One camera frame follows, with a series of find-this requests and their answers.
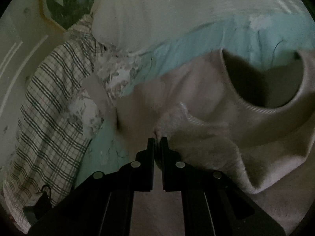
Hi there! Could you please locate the grey-brown knit garment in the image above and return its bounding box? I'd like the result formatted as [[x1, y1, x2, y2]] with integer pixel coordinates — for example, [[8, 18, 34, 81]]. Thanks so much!
[[83, 50, 314, 234]]

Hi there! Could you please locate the plaid checked cloth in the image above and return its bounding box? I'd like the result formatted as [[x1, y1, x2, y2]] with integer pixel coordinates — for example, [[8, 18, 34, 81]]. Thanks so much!
[[3, 15, 105, 233]]

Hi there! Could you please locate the white floral patterned cloth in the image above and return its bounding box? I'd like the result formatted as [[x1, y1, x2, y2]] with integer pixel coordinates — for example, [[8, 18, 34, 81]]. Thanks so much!
[[65, 50, 141, 139]]

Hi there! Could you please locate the white ribbed pillow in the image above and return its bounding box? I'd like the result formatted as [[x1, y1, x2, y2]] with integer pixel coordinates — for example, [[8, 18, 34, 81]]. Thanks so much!
[[92, 0, 307, 52]]

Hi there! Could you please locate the light blue floral bedsheet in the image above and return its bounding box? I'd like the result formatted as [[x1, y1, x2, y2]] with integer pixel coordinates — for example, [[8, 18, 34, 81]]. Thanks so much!
[[75, 13, 314, 185]]

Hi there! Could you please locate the black thin cable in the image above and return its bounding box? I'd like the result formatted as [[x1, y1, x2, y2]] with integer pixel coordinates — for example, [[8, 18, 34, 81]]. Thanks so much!
[[36, 184, 54, 206]]

